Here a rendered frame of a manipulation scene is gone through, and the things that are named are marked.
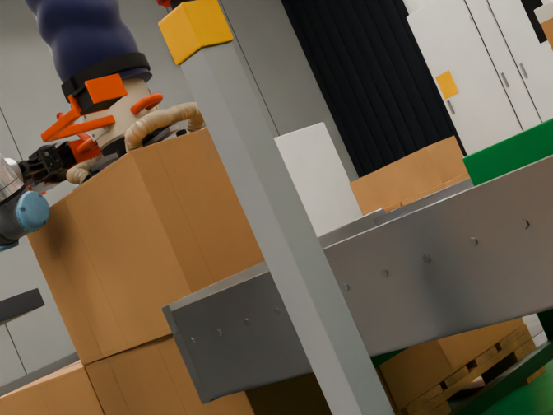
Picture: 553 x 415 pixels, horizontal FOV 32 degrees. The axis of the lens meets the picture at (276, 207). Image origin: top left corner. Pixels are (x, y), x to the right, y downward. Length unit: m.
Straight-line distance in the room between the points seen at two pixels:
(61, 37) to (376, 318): 1.23
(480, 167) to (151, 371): 1.14
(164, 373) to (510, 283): 1.13
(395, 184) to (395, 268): 8.07
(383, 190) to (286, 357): 8.00
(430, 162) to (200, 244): 7.15
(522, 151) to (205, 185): 0.94
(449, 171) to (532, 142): 7.89
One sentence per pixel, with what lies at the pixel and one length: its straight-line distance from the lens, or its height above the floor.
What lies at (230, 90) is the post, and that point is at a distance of 1.39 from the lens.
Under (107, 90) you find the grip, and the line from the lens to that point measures 2.06.
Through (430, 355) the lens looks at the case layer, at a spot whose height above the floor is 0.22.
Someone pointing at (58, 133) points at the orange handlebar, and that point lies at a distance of 2.26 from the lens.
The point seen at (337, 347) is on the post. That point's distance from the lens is 1.37.
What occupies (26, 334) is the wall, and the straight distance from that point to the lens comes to 12.49.
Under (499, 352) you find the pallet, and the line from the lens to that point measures 2.73.
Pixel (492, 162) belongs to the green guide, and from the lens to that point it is 1.46.
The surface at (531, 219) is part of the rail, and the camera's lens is 1.33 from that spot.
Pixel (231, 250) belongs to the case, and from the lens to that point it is 2.17.
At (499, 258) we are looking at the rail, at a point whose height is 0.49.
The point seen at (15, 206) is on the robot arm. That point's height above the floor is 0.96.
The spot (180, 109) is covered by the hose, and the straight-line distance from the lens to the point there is 2.33.
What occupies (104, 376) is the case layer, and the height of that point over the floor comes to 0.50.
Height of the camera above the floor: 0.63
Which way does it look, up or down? 2 degrees up
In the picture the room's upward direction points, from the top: 24 degrees counter-clockwise
